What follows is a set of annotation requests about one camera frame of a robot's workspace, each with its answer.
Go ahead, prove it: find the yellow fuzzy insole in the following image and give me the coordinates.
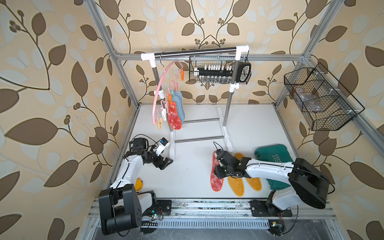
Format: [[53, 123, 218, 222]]
[[235, 153, 262, 191], [228, 177, 245, 197]]

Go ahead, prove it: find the red patterned insole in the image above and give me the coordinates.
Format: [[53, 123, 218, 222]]
[[210, 152, 224, 192], [168, 101, 182, 130]]

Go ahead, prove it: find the pink clip hanger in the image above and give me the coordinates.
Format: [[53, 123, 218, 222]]
[[152, 61, 181, 130]]

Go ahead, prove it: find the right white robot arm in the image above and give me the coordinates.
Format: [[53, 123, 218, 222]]
[[214, 149, 331, 211]]

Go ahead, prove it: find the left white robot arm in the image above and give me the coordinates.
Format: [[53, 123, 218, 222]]
[[98, 137, 173, 237]]

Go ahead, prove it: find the yellow tape measure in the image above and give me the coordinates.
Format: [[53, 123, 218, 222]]
[[135, 178, 144, 192]]

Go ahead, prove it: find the green plastic tool case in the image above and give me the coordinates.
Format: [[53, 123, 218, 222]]
[[254, 144, 293, 191]]

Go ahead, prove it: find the grey blue insole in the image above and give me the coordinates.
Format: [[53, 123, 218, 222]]
[[171, 90, 186, 124]]

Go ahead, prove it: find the metal clothes rack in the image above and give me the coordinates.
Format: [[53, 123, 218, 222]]
[[141, 45, 251, 159]]

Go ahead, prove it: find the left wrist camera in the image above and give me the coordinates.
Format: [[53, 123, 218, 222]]
[[154, 138, 170, 156]]

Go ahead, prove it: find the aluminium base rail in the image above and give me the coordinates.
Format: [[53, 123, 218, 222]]
[[86, 197, 337, 230]]

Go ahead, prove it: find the back black wire basket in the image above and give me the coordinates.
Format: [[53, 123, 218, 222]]
[[189, 47, 252, 85]]

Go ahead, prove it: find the side black wire basket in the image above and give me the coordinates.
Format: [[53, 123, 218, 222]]
[[284, 63, 365, 131]]

